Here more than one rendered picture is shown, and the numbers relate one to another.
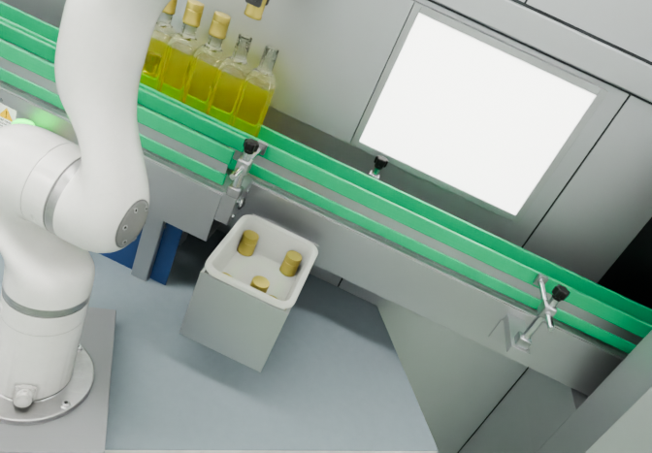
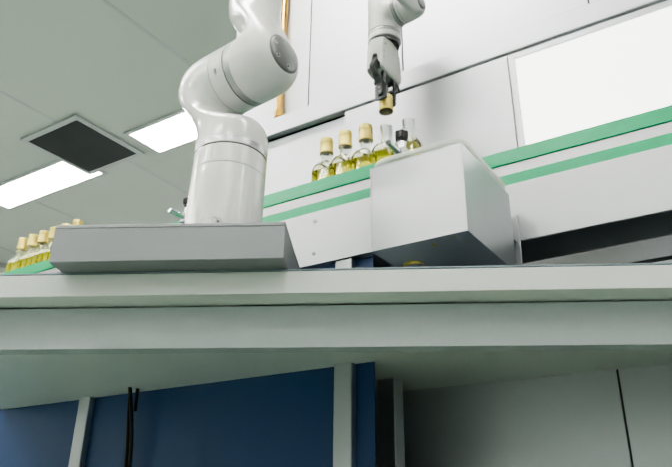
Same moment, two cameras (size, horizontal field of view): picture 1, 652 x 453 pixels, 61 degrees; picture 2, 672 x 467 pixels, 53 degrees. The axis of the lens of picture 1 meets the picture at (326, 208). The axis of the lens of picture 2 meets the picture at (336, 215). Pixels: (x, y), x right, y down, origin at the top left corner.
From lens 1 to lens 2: 1.26 m
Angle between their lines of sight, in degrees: 62
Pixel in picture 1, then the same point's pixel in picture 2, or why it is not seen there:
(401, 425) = not seen: outside the picture
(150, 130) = (324, 193)
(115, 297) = not seen: hidden behind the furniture
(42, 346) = (224, 172)
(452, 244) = (648, 123)
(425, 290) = (657, 177)
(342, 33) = (467, 109)
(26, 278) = (211, 115)
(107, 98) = not seen: outside the picture
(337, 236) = (529, 193)
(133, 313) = not seen: hidden behind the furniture
